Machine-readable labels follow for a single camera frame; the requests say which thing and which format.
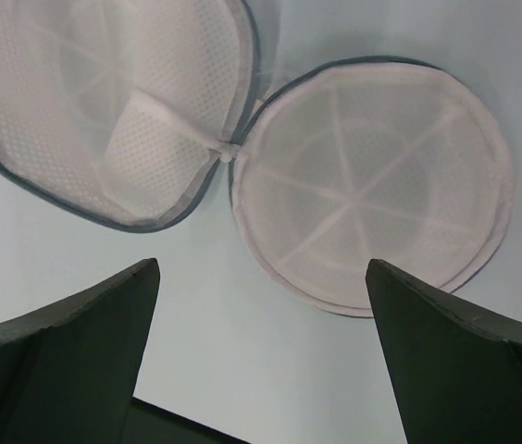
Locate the white mesh laundry bag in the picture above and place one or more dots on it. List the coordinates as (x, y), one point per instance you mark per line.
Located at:
(121, 112)

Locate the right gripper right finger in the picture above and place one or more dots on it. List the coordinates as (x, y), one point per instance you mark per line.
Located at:
(455, 367)

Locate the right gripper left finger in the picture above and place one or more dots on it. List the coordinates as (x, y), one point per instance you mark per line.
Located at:
(69, 369)

